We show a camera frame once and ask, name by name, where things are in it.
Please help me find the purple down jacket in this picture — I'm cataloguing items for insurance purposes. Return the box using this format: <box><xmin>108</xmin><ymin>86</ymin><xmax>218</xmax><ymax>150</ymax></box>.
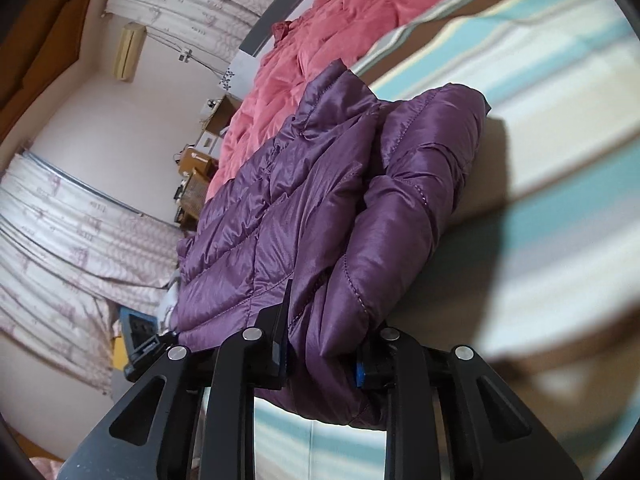
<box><xmin>171</xmin><ymin>61</ymin><xmax>489</xmax><ymax>429</ymax></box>

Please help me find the patterned curtain at side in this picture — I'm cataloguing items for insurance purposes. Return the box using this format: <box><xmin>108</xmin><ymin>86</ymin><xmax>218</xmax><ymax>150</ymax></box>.
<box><xmin>1</xmin><ymin>152</ymin><xmax>182</xmax><ymax>391</ymax></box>

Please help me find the striped bed sheet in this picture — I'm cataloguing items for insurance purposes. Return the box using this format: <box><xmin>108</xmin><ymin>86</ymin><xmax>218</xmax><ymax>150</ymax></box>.
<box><xmin>252</xmin><ymin>0</ymin><xmax>640</xmax><ymax>480</ymax></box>

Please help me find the wooden wicker chair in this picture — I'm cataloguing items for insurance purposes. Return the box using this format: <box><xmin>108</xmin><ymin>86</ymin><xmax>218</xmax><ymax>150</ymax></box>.
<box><xmin>174</xmin><ymin>148</ymin><xmax>218</xmax><ymax>231</ymax></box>

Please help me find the white bedside cabinet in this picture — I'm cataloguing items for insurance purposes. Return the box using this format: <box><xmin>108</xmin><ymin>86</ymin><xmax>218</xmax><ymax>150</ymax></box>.
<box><xmin>194</xmin><ymin>130</ymin><xmax>224</xmax><ymax>159</ymax></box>

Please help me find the wooden desk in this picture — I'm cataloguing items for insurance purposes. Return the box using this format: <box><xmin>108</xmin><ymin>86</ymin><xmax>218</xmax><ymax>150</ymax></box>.
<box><xmin>200</xmin><ymin>94</ymin><xmax>242</xmax><ymax>134</ymax></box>

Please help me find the red pink quilt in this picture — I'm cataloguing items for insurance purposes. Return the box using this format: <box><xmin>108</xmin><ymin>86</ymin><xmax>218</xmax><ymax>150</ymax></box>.
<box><xmin>204</xmin><ymin>0</ymin><xmax>516</xmax><ymax>202</ymax></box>

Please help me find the white grey headboard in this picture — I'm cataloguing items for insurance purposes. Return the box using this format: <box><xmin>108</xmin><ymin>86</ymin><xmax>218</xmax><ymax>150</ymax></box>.
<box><xmin>220</xmin><ymin>0</ymin><xmax>314</xmax><ymax>101</ymax></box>

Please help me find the beige wall air conditioner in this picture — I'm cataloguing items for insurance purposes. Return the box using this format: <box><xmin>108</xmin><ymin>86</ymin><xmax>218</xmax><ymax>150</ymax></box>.
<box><xmin>113</xmin><ymin>23</ymin><xmax>146</xmax><ymax>82</ymax></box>

